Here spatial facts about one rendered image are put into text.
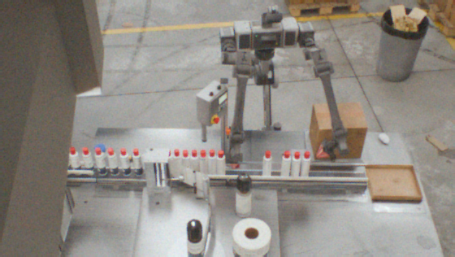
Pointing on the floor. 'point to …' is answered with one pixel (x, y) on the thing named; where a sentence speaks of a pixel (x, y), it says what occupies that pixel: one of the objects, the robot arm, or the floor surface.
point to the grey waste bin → (396, 57)
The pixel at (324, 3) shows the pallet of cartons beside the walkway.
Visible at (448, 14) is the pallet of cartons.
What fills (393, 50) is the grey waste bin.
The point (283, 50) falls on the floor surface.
